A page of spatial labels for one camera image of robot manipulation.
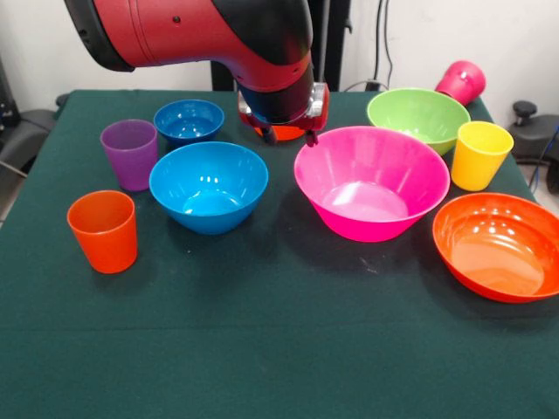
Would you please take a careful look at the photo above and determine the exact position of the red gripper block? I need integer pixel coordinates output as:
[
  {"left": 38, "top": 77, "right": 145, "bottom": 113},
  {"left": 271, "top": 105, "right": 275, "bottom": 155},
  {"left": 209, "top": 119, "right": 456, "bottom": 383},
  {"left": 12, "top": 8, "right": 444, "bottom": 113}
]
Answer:
[{"left": 238, "top": 82, "right": 330, "bottom": 148}]

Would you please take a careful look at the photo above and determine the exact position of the large pink bowl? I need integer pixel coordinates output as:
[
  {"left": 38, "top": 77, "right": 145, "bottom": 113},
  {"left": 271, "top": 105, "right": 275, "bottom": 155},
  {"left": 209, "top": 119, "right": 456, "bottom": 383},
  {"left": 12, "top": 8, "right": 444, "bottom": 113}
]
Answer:
[{"left": 293, "top": 125, "right": 452, "bottom": 244}]

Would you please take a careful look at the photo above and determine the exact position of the green bowl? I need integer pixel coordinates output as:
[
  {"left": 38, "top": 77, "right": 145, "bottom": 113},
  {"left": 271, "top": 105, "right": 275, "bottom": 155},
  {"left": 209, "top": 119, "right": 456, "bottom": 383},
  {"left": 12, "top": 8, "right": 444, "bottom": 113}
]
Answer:
[{"left": 366, "top": 87, "right": 472, "bottom": 156}]

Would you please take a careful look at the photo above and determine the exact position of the light blue bowl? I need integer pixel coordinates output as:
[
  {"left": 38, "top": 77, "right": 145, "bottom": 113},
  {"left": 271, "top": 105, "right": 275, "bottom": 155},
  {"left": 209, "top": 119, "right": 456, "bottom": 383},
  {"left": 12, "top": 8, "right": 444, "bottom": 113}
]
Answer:
[{"left": 148, "top": 141, "right": 270, "bottom": 236}]

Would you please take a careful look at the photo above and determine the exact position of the small dark blue bowl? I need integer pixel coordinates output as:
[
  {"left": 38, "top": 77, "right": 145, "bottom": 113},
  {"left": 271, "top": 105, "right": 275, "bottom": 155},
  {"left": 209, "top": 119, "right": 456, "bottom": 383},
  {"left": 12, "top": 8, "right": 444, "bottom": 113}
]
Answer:
[{"left": 153, "top": 99, "right": 225, "bottom": 148}]

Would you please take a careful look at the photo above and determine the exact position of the purple cup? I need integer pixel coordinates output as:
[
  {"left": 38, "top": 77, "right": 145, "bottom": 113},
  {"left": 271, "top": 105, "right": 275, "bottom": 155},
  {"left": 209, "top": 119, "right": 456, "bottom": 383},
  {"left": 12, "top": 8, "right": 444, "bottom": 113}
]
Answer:
[{"left": 100, "top": 119, "right": 159, "bottom": 192}]

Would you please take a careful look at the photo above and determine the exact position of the pink cup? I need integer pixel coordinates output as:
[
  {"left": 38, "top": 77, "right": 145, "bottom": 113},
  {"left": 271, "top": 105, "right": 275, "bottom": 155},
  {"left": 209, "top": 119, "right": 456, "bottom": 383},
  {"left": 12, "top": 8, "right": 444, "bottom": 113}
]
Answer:
[{"left": 435, "top": 59, "right": 487, "bottom": 109}]

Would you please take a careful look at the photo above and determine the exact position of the yellow cup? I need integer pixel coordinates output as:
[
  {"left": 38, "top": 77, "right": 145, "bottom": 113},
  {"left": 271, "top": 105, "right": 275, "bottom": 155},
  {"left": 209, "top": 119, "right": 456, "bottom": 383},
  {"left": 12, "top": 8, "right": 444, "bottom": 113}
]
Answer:
[{"left": 451, "top": 120, "right": 515, "bottom": 192}]

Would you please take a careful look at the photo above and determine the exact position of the dark green table cloth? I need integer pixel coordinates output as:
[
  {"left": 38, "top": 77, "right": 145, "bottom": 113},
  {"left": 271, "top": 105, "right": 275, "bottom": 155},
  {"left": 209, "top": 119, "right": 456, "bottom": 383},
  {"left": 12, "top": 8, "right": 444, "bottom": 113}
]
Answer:
[{"left": 0, "top": 89, "right": 559, "bottom": 419}]

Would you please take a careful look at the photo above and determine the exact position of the orange cup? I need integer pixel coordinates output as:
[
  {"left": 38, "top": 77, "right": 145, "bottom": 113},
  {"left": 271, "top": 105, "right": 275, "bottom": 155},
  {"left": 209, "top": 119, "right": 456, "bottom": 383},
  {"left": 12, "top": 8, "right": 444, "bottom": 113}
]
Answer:
[{"left": 66, "top": 189, "right": 139, "bottom": 275}]

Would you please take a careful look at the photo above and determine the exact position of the large shallow orange bowl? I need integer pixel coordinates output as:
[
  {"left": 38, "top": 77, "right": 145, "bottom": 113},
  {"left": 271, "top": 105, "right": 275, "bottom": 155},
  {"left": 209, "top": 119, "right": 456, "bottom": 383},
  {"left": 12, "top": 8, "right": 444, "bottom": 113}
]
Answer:
[{"left": 431, "top": 192, "right": 559, "bottom": 305}]

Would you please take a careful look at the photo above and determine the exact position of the black hanging cable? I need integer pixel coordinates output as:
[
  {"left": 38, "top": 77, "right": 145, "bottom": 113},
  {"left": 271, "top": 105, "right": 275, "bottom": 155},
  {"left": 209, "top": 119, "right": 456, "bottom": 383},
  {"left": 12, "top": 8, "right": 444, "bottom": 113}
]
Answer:
[{"left": 374, "top": 0, "right": 394, "bottom": 86}]

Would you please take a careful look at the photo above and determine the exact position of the black pedestal leg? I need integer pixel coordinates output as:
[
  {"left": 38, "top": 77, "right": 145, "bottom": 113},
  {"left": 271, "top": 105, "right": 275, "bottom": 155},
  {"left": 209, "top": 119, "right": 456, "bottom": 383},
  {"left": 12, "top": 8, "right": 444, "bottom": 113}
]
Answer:
[
  {"left": 507, "top": 100, "right": 559, "bottom": 196},
  {"left": 0, "top": 93, "right": 71, "bottom": 178}
]

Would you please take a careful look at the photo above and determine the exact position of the blue cable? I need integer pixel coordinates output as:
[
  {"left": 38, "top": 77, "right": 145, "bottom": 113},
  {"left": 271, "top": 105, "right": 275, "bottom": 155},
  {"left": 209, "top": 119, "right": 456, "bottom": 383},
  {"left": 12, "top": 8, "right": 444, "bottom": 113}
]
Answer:
[{"left": 529, "top": 125, "right": 559, "bottom": 189}]

